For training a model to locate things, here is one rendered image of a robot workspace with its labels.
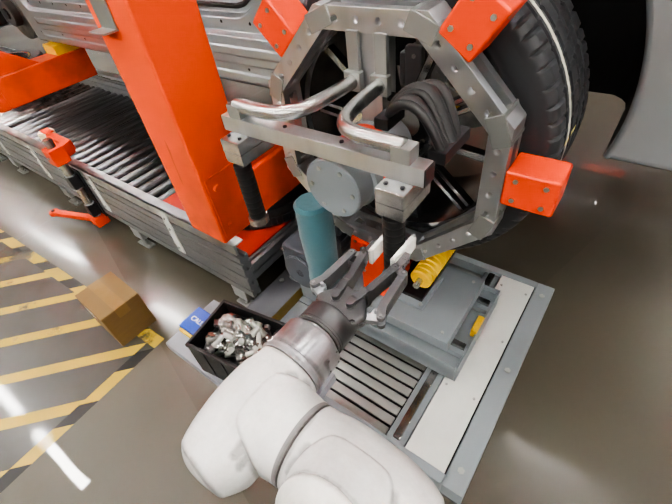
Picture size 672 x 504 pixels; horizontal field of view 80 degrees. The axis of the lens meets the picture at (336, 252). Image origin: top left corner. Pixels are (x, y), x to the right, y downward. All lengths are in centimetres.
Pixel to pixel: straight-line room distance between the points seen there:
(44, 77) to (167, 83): 200
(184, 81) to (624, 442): 153
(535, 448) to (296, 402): 106
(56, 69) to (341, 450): 280
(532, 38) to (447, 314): 85
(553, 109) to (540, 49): 10
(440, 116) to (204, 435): 51
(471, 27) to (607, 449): 122
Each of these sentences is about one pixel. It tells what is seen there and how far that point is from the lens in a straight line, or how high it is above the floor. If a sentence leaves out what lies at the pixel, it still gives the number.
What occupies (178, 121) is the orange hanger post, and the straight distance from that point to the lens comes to 104.
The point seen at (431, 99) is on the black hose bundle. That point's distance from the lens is 63.
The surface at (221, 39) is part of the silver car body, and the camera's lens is 165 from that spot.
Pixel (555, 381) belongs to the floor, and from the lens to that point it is 156.
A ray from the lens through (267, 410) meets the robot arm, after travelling 47.
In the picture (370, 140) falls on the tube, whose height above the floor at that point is 100.
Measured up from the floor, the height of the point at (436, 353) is 15.
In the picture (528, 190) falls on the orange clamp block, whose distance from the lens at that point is 76.
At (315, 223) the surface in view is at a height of 71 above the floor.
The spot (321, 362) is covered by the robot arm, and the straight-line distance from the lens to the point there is 51.
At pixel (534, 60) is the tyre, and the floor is 104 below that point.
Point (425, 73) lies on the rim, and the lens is 86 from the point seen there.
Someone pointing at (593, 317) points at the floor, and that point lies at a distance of 176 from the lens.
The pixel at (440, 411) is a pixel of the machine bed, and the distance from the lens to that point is 134.
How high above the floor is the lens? 129
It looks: 44 degrees down
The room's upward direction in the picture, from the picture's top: 9 degrees counter-clockwise
